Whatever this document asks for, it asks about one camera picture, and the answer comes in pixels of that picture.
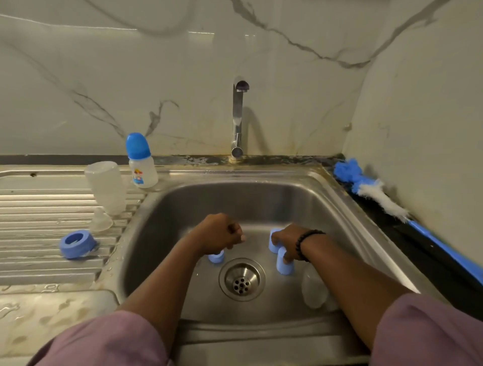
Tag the person's right hand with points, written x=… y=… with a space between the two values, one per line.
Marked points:
x=290 y=240

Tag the person's left hand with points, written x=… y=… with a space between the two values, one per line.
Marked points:
x=215 y=234

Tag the blue cylindrical bottle cap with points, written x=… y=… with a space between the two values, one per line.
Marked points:
x=272 y=243
x=283 y=265

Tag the translucent bottle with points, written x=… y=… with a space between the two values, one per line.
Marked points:
x=106 y=188
x=313 y=290

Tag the blue and white bottle brush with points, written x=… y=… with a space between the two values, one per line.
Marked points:
x=347 y=170

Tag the cartoon print baby bottle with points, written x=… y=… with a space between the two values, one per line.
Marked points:
x=143 y=173

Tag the clear silicone teat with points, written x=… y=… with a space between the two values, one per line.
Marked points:
x=100 y=222

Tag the translucent bottle front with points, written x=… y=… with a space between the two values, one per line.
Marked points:
x=106 y=188

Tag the person's left forearm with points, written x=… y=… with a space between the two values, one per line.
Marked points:
x=162 y=283

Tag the person's right forearm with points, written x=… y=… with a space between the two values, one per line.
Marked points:
x=355 y=286

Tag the metal sink drain strainer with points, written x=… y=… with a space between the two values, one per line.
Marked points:
x=242 y=280

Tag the chrome sink faucet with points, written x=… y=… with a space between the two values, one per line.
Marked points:
x=237 y=121

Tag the pink shirt sleeve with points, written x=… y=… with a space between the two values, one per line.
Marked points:
x=106 y=341
x=430 y=332

